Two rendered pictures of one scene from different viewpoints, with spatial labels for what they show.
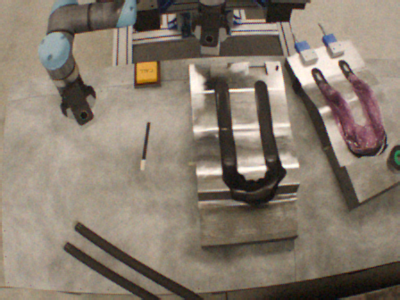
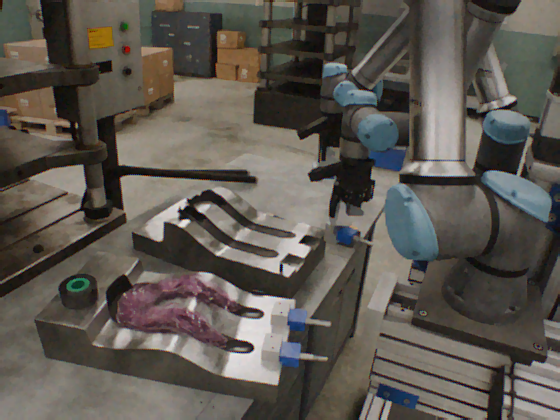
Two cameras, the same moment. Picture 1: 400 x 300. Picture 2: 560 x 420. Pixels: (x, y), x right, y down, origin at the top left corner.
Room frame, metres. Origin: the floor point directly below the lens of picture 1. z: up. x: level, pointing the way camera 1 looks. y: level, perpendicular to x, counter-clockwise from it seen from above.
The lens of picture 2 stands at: (1.07, -1.01, 1.51)
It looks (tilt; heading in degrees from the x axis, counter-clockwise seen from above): 27 degrees down; 116
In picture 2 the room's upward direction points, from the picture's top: 4 degrees clockwise
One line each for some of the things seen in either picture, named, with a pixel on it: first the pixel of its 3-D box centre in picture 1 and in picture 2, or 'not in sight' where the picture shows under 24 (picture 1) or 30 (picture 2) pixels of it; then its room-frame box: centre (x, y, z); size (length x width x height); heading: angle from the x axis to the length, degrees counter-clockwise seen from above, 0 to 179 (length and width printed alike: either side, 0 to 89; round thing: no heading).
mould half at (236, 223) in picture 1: (245, 148); (227, 233); (0.45, -0.12, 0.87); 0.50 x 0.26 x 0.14; 2
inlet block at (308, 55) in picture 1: (301, 45); (301, 320); (0.78, -0.32, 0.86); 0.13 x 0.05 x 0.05; 20
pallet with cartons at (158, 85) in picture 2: not in sight; (120, 78); (-3.55, 3.07, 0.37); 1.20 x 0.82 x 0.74; 15
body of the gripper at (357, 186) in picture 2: (212, 6); (354, 178); (0.77, -0.04, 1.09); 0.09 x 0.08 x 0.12; 173
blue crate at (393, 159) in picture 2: not in sight; (374, 149); (-0.02, 3.07, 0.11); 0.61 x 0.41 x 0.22; 7
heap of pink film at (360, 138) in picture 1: (357, 110); (175, 302); (0.55, -0.46, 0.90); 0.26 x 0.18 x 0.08; 20
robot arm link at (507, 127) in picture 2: not in sight; (503, 138); (1.09, 0.21, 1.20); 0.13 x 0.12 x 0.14; 92
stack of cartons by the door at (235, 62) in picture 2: not in sight; (241, 56); (-3.26, 5.57, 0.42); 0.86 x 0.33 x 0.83; 7
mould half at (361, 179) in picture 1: (355, 115); (174, 319); (0.55, -0.47, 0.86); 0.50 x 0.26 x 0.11; 20
